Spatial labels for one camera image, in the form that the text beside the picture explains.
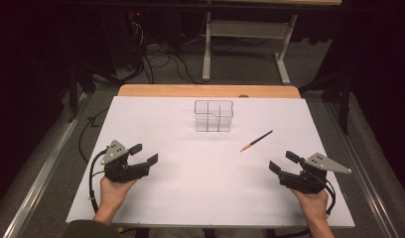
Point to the person's left hand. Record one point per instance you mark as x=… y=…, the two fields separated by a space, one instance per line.
x=112 y=195

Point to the aluminium floor rail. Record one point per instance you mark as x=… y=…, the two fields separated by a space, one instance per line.
x=41 y=178
x=366 y=175

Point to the person's right hand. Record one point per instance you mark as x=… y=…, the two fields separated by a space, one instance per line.
x=313 y=205

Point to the clear plastic organizer box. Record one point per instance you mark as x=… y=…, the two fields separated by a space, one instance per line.
x=213 y=115

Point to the dark computer case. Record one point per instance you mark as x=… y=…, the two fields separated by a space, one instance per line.
x=151 y=29

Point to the black pencil with orange end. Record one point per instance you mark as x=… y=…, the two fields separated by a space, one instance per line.
x=256 y=141

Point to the black metal stand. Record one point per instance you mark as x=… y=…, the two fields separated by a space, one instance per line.
x=74 y=92
x=342 y=95

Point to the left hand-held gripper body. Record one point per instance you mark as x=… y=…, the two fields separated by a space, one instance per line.
x=119 y=170

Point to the white table board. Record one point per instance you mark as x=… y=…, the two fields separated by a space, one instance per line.
x=203 y=185

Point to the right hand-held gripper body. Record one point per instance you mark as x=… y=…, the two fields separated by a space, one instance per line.
x=306 y=181

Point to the white metal desk frame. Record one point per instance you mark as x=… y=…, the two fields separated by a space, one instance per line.
x=246 y=29

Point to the wooden table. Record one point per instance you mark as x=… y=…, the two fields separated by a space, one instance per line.
x=207 y=91

